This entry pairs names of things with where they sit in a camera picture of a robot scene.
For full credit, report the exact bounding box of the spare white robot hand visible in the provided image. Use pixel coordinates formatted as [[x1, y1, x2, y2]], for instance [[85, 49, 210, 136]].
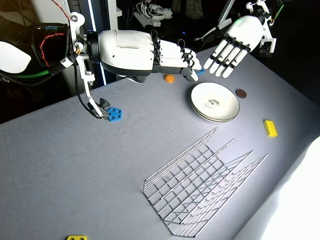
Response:
[[136, 0, 173, 27]]

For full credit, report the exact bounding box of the white cable with grey adapter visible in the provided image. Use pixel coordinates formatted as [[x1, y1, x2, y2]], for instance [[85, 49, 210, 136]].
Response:
[[194, 0, 235, 42]]

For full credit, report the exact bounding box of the yellow rectangular block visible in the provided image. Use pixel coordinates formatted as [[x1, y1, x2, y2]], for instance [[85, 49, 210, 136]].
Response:
[[263, 119, 278, 138]]

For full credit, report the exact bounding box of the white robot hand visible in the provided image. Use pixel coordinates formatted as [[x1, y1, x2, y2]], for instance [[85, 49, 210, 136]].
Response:
[[201, 15, 266, 79], [98, 29, 203, 85]]

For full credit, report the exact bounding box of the dark hanging cloth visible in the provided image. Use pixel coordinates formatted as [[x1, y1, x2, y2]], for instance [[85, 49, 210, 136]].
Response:
[[171, 0, 205, 20]]

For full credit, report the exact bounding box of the white ceramic plate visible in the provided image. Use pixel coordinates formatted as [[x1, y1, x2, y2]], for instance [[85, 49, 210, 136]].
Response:
[[190, 82, 240, 121], [191, 102, 239, 124]]

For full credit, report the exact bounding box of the wire dish rack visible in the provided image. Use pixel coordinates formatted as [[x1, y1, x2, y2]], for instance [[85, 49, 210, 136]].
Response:
[[142, 126, 270, 238]]

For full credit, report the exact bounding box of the blue pentagon block with holes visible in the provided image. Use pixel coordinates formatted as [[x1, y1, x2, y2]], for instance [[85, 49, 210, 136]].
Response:
[[106, 106, 124, 123]]

